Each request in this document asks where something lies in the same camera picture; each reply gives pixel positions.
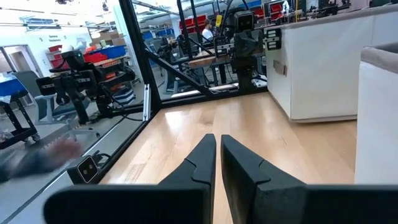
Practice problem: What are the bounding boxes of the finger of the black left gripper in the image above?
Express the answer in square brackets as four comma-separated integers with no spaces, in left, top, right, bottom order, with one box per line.
[233,30,249,58]
[248,29,264,58]

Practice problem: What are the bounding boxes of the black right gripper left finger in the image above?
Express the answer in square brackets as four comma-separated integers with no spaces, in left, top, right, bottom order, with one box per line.
[43,134,217,224]

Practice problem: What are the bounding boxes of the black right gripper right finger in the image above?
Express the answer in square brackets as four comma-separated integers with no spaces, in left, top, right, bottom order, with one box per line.
[221,134,398,224]

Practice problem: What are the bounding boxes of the person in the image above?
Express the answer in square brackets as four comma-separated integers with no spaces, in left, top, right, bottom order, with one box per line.
[0,149,53,184]
[201,19,216,42]

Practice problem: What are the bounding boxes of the white power strip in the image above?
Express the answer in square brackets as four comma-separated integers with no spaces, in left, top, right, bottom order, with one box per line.
[251,78,269,88]

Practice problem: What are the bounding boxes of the wooden workbench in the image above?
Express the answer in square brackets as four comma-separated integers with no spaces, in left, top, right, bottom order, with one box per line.
[188,53,220,70]

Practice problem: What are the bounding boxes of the red stacked storage bins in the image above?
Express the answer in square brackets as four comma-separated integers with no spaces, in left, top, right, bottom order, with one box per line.
[179,14,208,30]

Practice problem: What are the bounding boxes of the beige fabric storage bin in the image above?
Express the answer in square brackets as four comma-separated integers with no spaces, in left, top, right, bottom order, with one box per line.
[264,3,398,123]

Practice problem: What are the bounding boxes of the blue stacked storage bins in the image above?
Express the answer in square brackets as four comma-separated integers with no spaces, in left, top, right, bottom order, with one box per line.
[142,27,175,40]

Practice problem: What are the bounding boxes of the person's hand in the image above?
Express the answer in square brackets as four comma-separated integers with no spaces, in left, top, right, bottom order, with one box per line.
[43,138,83,167]

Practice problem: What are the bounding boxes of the blue white striped bag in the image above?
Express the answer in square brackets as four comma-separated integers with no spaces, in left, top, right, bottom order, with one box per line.
[116,88,137,106]

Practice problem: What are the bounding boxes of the blue storage bin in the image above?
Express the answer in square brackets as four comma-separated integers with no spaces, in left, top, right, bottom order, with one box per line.
[101,45,127,60]

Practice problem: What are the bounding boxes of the brown cardboard box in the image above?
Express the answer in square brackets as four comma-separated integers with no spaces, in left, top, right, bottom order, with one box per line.
[91,30,127,47]

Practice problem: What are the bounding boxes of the black wheeled cart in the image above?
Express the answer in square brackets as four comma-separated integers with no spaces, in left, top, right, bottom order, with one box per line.
[0,90,41,151]

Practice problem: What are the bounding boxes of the red storage bin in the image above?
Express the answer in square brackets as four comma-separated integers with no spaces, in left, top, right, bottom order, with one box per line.
[83,52,109,64]

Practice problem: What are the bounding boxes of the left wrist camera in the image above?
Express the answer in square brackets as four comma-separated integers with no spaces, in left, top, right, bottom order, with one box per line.
[233,10,259,32]

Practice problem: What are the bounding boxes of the black metal station frame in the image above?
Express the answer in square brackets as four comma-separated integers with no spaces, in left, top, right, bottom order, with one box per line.
[176,0,205,60]

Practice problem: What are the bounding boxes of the small white-faced camera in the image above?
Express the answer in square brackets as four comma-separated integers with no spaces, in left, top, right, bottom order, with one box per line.
[76,154,101,184]

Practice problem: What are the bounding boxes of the silver frame bracket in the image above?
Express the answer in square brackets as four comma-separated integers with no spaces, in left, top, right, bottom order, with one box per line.
[142,83,152,122]

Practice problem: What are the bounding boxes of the black metal table frame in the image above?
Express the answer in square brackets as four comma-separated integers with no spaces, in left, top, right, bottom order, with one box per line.
[67,0,268,185]

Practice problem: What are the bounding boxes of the white box with handle slot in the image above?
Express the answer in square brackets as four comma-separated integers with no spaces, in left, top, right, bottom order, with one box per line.
[354,42,398,186]

